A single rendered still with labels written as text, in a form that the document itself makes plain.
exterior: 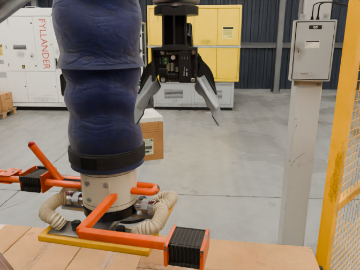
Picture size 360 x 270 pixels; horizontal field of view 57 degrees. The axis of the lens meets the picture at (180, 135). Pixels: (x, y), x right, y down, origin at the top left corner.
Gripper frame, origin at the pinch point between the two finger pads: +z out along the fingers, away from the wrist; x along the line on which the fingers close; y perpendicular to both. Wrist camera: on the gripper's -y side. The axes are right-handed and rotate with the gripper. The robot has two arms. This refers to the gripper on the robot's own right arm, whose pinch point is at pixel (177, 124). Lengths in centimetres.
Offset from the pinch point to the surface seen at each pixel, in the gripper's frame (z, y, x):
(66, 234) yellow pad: 39, -23, -34
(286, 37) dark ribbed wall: -26, -1082, 280
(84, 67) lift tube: -8.6, -22.6, -24.4
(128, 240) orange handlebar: 27.8, -4.9, -11.4
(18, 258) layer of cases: 98, -89, -92
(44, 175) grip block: 26, -35, -44
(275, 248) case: 57, -47, 32
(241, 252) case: 57, -44, 20
